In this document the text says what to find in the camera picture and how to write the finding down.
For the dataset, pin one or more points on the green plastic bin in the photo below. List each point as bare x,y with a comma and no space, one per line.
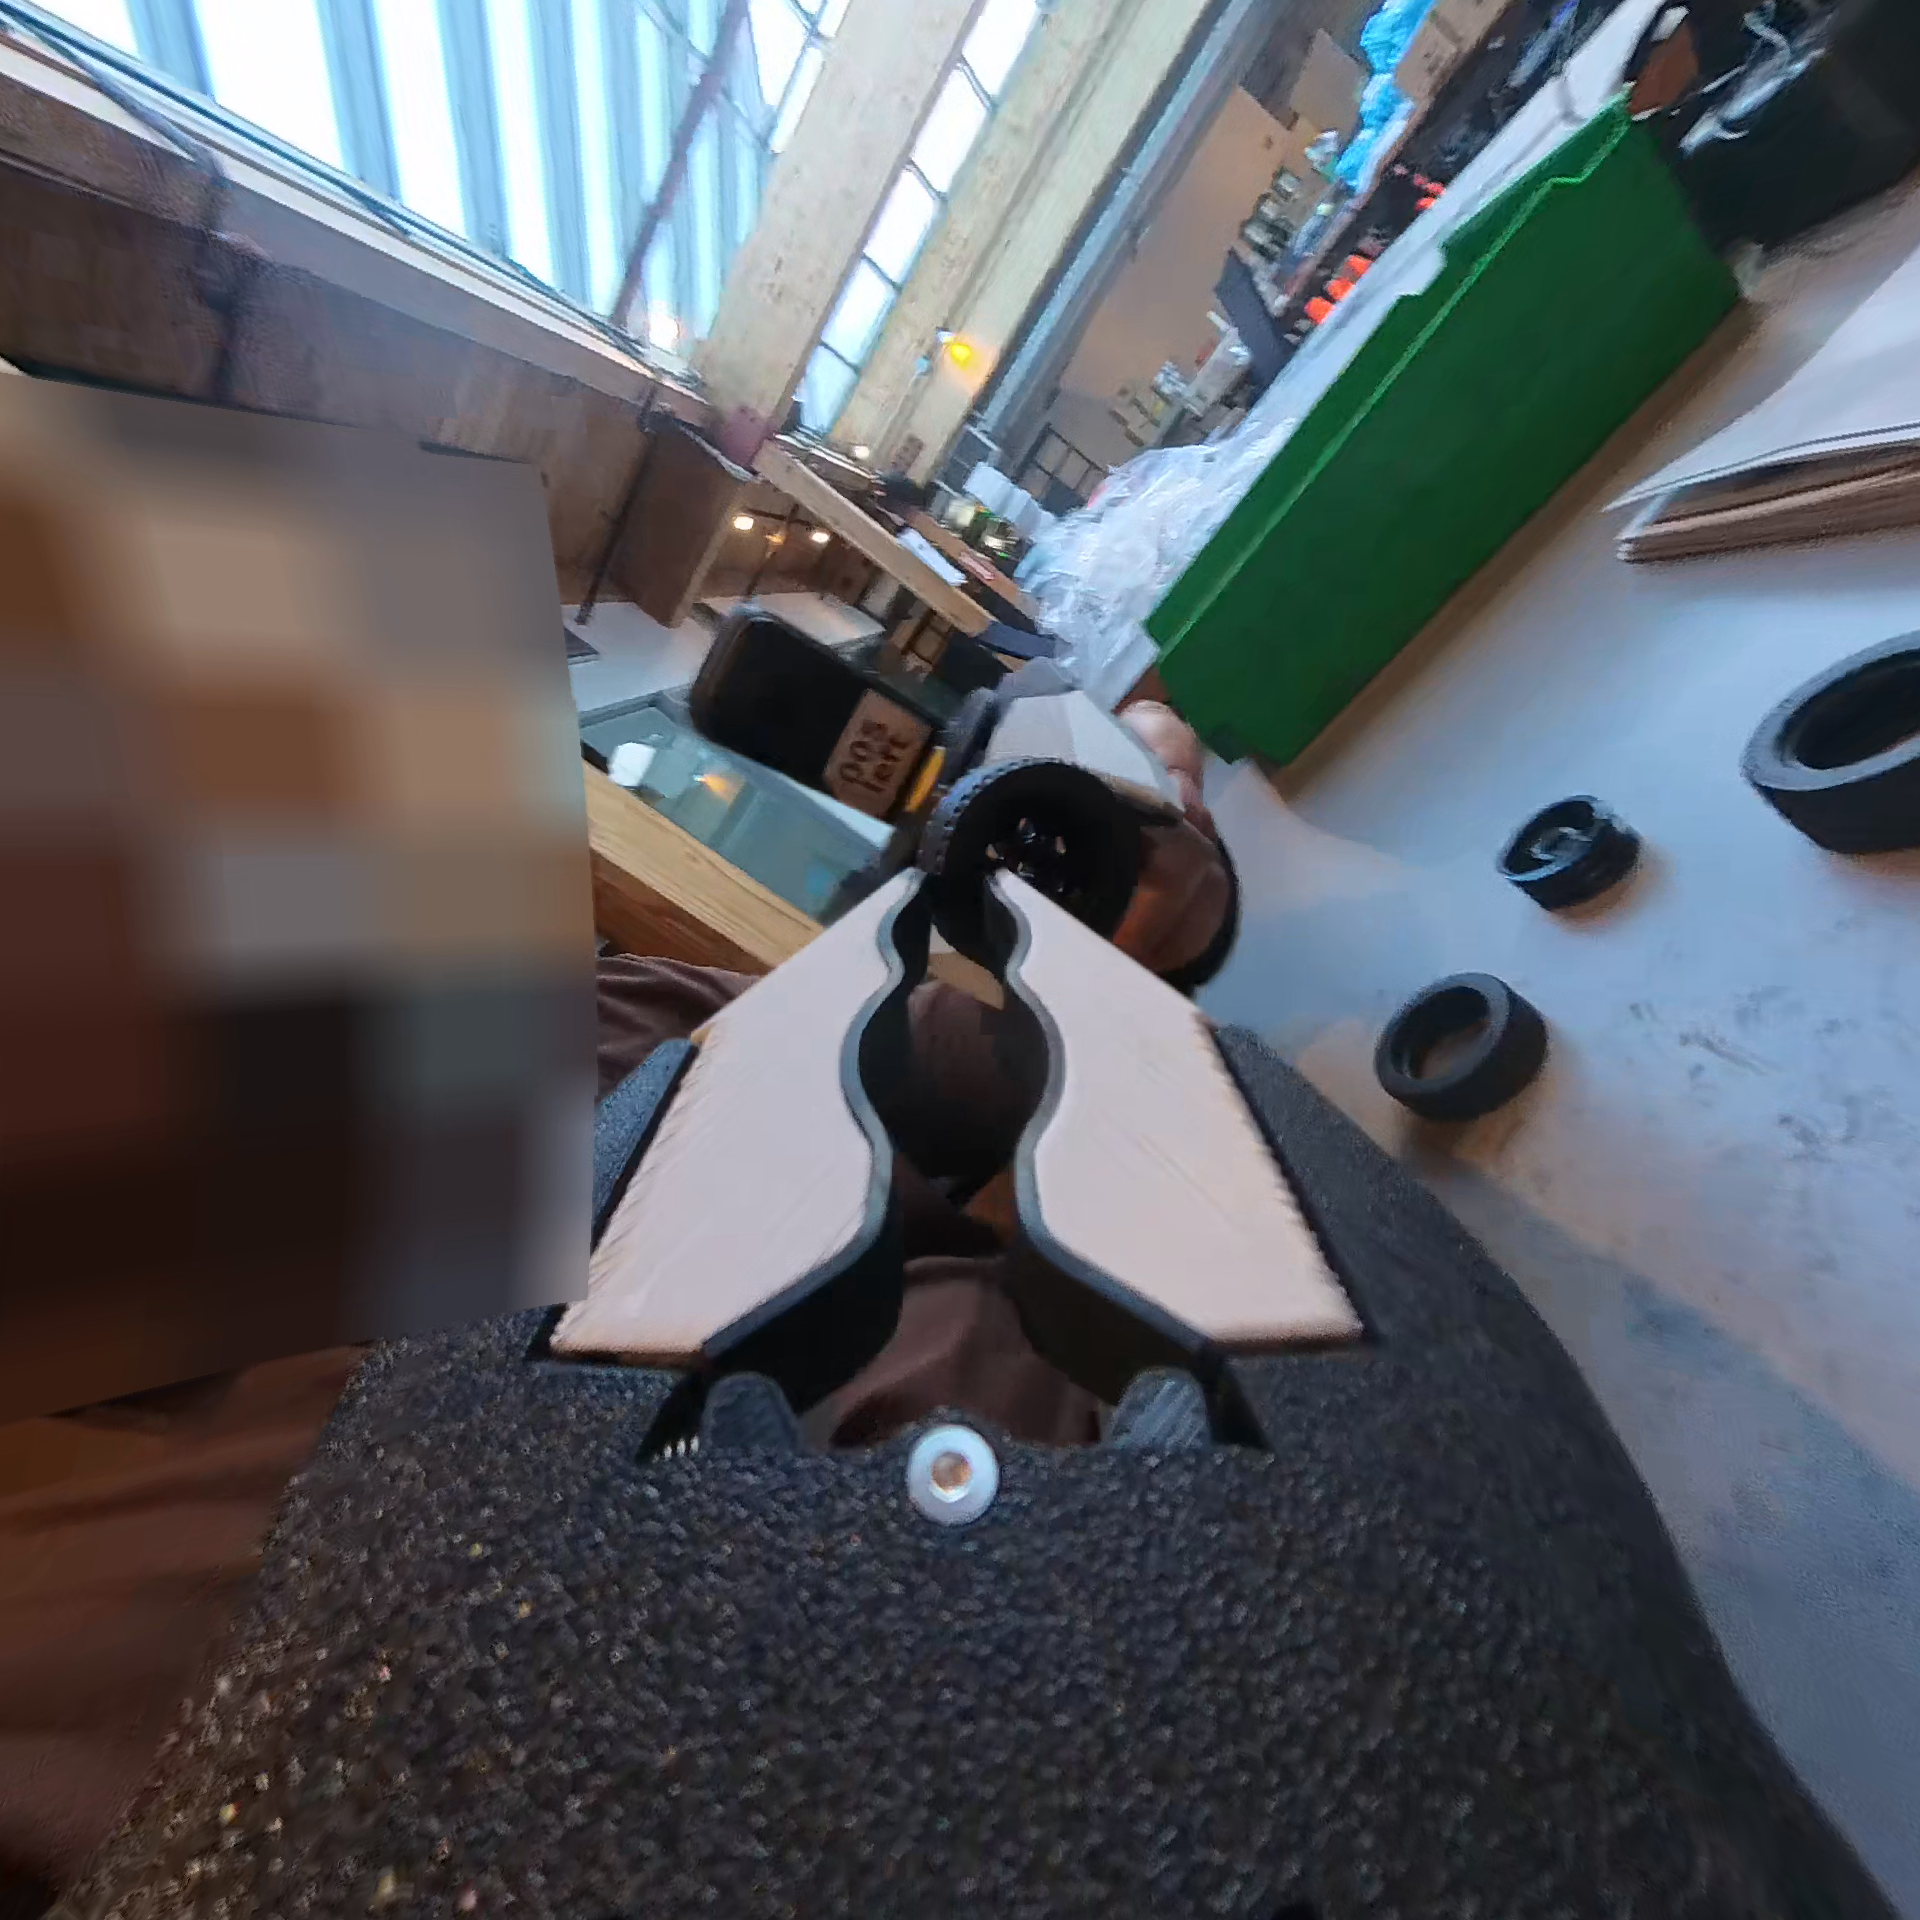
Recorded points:
1425,450

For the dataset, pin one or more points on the black toy wheel rim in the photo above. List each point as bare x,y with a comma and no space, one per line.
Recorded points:
1568,870
1051,862

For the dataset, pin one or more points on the clear plastic bags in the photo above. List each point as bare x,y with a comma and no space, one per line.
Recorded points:
1110,555

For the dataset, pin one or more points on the person's brown garment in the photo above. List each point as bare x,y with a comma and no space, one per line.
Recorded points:
930,1350

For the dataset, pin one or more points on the black toy tire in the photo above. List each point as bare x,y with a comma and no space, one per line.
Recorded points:
1778,781
960,810
1403,1073

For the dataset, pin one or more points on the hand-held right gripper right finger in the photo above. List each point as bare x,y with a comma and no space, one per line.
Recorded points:
1184,1185

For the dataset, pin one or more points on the black power adapter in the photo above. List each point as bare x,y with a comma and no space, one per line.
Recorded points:
1801,150

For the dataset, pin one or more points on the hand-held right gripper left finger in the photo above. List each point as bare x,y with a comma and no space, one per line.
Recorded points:
734,1185

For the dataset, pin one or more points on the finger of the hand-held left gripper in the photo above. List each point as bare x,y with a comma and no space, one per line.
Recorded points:
1080,743

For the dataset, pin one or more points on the instruction booklet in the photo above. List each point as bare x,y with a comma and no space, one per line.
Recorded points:
1801,450

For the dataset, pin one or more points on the person's left hand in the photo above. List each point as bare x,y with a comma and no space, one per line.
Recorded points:
1184,900

